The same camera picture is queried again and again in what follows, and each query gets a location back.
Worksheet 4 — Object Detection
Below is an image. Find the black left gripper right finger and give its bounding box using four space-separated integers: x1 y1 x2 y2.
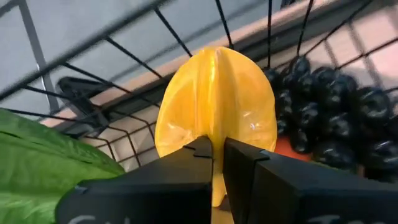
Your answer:
223 137 398 224

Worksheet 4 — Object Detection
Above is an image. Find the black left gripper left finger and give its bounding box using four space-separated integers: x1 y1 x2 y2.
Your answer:
55 135 214 224

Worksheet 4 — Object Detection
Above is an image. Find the black grape bunch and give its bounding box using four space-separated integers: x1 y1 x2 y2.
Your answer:
262 55 398 184

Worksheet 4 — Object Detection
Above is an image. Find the yellow starfruit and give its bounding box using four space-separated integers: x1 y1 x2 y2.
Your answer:
154 45 278 208

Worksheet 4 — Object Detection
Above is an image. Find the green romaine lettuce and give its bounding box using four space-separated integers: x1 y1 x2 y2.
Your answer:
0 107 126 224

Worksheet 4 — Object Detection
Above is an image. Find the black frame corner bracket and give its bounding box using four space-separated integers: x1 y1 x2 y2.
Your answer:
55 76 111 139

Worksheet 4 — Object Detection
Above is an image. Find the black wire basket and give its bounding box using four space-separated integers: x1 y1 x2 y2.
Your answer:
0 0 398 169

